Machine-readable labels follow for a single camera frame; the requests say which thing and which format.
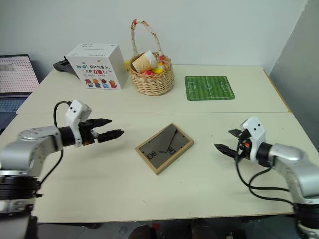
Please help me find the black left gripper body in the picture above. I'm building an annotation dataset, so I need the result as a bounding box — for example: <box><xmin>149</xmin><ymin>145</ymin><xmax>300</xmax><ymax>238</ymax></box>
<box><xmin>79</xmin><ymin>120</ymin><xmax>100</xmax><ymax>146</ymax></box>

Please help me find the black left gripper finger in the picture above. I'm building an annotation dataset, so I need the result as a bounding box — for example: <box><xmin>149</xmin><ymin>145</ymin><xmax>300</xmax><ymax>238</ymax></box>
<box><xmin>87</xmin><ymin>118</ymin><xmax>113</xmax><ymax>128</ymax></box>
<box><xmin>97</xmin><ymin>129</ymin><xmax>125</xmax><ymax>144</ymax></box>

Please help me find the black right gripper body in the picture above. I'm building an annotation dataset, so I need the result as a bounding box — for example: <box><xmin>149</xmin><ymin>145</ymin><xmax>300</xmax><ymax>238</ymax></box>
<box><xmin>235</xmin><ymin>129</ymin><xmax>253</xmax><ymax>160</ymax></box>

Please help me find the laptop computer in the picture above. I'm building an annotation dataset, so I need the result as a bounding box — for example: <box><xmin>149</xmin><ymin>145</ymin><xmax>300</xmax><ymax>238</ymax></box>
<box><xmin>0</xmin><ymin>54</ymin><xmax>41</xmax><ymax>136</ymax></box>

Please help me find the green football field mat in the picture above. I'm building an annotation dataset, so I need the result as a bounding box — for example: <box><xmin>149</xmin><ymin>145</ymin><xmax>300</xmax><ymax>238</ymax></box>
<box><xmin>184</xmin><ymin>75</ymin><xmax>236</xmax><ymax>102</ymax></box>

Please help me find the white printed cardboard box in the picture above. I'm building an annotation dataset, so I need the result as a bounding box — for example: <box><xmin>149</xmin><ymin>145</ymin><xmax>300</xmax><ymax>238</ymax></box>
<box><xmin>65</xmin><ymin>43</ymin><xmax>129</xmax><ymax>91</ymax></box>

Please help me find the black handheld device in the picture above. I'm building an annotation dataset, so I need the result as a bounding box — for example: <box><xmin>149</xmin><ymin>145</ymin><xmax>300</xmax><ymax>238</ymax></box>
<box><xmin>52</xmin><ymin>56</ymin><xmax>81</xmax><ymax>81</ymax></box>

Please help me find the ribbed paper cup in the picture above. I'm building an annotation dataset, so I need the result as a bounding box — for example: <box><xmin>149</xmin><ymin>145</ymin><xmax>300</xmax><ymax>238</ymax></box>
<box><xmin>131</xmin><ymin>50</ymin><xmax>158</xmax><ymax>74</ymax></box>

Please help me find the yellow toy in basket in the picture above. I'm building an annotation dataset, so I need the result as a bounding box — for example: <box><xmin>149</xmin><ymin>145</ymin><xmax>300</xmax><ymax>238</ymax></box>
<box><xmin>151</xmin><ymin>62</ymin><xmax>165</xmax><ymax>75</ymax></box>

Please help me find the grey partition panel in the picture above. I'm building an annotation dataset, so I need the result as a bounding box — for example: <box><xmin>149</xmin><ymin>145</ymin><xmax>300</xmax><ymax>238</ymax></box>
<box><xmin>268</xmin><ymin>0</ymin><xmax>319</xmax><ymax>161</ymax></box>

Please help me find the dark rounded shape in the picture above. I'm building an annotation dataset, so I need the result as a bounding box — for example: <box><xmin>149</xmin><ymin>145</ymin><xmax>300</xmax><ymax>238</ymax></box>
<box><xmin>129</xmin><ymin>223</ymin><xmax>162</xmax><ymax>239</ymax></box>

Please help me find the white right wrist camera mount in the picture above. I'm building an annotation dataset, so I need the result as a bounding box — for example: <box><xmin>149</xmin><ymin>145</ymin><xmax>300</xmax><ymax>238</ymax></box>
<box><xmin>242</xmin><ymin>115</ymin><xmax>266</xmax><ymax>162</ymax></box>

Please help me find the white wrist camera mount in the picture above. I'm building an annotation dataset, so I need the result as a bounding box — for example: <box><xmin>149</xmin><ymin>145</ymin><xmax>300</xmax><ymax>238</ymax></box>
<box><xmin>65</xmin><ymin>99</ymin><xmax>92</xmax><ymax>148</ymax></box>
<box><xmin>242</xmin><ymin>115</ymin><xmax>266</xmax><ymax>162</ymax></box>

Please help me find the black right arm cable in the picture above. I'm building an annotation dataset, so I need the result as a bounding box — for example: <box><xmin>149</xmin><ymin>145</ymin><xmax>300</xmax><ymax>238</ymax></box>
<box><xmin>233</xmin><ymin>138</ymin><xmax>296</xmax><ymax>206</ymax></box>

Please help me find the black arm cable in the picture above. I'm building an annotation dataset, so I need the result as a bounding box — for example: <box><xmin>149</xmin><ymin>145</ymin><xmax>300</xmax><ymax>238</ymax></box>
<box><xmin>36</xmin><ymin>100</ymin><xmax>73</xmax><ymax>198</ymax></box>
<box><xmin>233</xmin><ymin>138</ymin><xmax>296</xmax><ymax>206</ymax></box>

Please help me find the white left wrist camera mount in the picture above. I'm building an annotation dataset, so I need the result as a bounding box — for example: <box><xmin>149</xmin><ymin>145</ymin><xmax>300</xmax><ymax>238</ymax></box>
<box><xmin>65</xmin><ymin>99</ymin><xmax>92</xmax><ymax>148</ymax></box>

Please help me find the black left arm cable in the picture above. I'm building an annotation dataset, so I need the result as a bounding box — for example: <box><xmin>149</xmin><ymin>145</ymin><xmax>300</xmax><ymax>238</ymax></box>
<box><xmin>36</xmin><ymin>100</ymin><xmax>73</xmax><ymax>198</ymax></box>

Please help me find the wooden framed grey board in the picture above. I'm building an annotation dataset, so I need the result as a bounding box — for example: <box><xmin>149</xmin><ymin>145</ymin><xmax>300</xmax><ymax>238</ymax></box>
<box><xmin>135</xmin><ymin>122</ymin><xmax>195</xmax><ymax>176</ymax></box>

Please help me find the wicker basket with handle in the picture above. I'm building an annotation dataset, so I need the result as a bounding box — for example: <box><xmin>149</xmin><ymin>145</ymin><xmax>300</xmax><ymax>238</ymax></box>
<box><xmin>128</xmin><ymin>18</ymin><xmax>175</xmax><ymax>96</ymax></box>

